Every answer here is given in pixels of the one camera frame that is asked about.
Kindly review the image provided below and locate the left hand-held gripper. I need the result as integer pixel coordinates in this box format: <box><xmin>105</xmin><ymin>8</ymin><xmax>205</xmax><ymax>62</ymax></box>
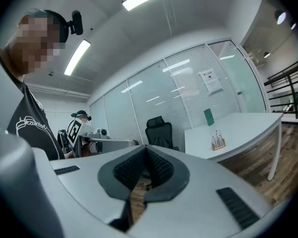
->
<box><xmin>65</xmin><ymin>117</ymin><xmax>140</xmax><ymax>158</ymax></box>

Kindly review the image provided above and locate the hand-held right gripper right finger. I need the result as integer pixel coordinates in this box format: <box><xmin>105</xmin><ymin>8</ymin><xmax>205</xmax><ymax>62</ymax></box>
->
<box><xmin>126</xmin><ymin>144</ymin><xmax>275</xmax><ymax>238</ymax></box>

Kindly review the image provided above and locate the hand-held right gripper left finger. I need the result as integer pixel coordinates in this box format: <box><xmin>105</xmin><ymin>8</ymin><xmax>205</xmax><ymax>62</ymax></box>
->
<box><xmin>32</xmin><ymin>144</ymin><xmax>148</xmax><ymax>238</ymax></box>

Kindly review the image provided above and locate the black office chair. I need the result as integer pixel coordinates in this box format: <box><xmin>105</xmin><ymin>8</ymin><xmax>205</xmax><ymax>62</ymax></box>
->
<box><xmin>144</xmin><ymin>116</ymin><xmax>180</xmax><ymax>153</ymax></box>

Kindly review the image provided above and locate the green standing board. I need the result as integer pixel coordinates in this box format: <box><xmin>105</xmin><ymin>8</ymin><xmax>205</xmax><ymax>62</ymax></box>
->
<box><xmin>203</xmin><ymin>108</ymin><xmax>215</xmax><ymax>126</ymax></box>

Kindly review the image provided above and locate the white table leg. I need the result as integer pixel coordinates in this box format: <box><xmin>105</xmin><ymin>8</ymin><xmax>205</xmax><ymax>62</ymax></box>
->
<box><xmin>267</xmin><ymin>122</ymin><xmax>283</xmax><ymax>182</ymax></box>

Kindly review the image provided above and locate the person's black printed t-shirt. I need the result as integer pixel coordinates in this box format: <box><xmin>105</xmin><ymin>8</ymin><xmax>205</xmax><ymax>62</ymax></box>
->
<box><xmin>0</xmin><ymin>43</ymin><xmax>66</xmax><ymax>161</ymax></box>

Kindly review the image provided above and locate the white paper notice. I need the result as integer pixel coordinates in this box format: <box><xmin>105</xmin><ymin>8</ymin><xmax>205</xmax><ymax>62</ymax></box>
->
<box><xmin>198</xmin><ymin>67</ymin><xmax>224</xmax><ymax>96</ymax></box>

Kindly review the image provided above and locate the person's head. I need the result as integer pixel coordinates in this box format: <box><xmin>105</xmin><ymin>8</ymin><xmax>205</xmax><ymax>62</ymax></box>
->
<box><xmin>4</xmin><ymin>8</ymin><xmax>70</xmax><ymax>75</ymax></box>

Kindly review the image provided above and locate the black head-mounted camera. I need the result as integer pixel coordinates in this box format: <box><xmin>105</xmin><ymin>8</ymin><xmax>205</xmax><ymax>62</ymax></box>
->
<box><xmin>66</xmin><ymin>9</ymin><xmax>84</xmax><ymax>36</ymax></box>

